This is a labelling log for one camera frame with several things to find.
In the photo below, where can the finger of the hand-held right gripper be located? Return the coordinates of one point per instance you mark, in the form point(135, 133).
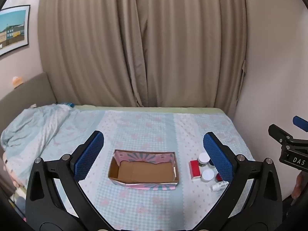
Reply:
point(301, 123)
point(276, 131)

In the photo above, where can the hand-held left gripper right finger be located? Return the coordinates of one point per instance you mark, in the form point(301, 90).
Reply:
point(216, 156)

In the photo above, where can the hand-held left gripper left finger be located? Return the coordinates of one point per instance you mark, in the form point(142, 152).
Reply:
point(90, 156)

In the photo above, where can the small jar with black lid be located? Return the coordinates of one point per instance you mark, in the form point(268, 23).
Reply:
point(211, 164)

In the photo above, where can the green jar with white lid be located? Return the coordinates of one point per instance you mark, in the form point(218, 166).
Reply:
point(204, 160)

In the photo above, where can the pale jar with white lid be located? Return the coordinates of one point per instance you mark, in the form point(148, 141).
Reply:
point(207, 175)

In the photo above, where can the small jar with red lid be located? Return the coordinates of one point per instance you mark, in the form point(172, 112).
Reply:
point(218, 178)

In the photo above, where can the red box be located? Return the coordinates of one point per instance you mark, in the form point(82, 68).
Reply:
point(195, 170)

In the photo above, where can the small white bottle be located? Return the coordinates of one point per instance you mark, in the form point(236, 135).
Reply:
point(217, 186)

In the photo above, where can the patterned cardboard box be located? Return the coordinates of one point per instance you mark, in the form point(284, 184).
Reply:
point(142, 170)

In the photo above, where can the person's right hand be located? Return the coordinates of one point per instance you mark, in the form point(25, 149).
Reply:
point(299, 185)

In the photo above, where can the blue patterned pillow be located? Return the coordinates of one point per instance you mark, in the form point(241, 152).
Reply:
point(69, 104)

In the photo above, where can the light blue duvet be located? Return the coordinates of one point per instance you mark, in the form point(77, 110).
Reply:
point(33, 130)

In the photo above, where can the pale green mattress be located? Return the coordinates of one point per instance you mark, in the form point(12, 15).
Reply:
point(144, 108)

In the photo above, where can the grey headboard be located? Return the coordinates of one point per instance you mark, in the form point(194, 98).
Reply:
point(28, 91)

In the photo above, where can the small orange toy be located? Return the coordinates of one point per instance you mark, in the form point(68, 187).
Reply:
point(16, 81)

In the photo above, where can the framed wall poster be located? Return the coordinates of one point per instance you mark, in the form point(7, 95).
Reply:
point(13, 28)

